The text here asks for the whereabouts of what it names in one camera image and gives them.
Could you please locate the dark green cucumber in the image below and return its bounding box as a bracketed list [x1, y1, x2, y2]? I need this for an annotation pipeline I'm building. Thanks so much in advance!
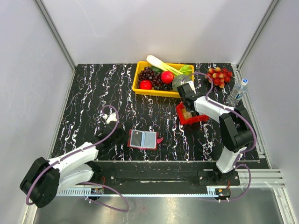
[151, 66, 162, 72]

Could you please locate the stack of credit cards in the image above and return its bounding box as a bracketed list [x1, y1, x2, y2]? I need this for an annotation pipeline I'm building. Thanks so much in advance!
[181, 108, 196, 120]

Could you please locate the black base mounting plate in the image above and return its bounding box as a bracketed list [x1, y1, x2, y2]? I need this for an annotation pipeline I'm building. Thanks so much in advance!
[87, 161, 240, 186]

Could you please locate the white green leek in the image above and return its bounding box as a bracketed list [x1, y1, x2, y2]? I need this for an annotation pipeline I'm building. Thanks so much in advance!
[146, 55, 183, 76]

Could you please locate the red card holder wallet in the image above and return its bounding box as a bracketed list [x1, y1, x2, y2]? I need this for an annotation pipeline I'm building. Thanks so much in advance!
[128, 129, 164, 150]

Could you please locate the red apple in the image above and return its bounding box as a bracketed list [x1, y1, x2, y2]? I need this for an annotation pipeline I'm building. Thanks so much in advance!
[139, 80, 152, 90]
[161, 71, 174, 84]

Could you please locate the clear water bottle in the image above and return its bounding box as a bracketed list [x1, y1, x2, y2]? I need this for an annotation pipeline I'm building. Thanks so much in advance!
[227, 78, 248, 107]

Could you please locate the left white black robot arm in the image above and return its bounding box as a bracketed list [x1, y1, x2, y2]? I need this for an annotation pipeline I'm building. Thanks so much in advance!
[20, 112, 126, 208]

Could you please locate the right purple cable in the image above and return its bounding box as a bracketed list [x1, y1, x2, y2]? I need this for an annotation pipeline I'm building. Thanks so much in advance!
[181, 71, 257, 203]

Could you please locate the red plastic card bin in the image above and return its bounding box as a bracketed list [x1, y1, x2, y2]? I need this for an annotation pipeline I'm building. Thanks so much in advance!
[176, 102, 209, 125]

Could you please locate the red apple lower left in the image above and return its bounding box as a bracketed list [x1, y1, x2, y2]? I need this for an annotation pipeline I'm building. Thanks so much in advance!
[139, 80, 152, 90]

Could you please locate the red apple upper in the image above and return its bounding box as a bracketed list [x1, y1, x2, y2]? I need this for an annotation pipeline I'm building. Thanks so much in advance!
[161, 71, 174, 84]

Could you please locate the green lettuce leaf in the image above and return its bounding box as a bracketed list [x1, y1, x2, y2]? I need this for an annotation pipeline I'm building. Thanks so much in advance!
[179, 64, 193, 75]

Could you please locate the black VIP credit card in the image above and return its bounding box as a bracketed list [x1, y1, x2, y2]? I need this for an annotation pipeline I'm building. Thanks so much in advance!
[130, 130, 142, 147]

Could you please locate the yellow plastic fruit tray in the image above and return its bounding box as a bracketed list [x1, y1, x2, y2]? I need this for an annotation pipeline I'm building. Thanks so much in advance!
[132, 61, 194, 98]

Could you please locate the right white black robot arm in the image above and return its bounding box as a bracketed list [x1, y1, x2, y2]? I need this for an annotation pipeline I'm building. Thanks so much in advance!
[177, 81, 256, 185]

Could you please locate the dark purple grape bunch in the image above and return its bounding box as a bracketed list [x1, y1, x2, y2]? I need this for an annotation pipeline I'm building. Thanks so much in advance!
[136, 67, 172, 91]

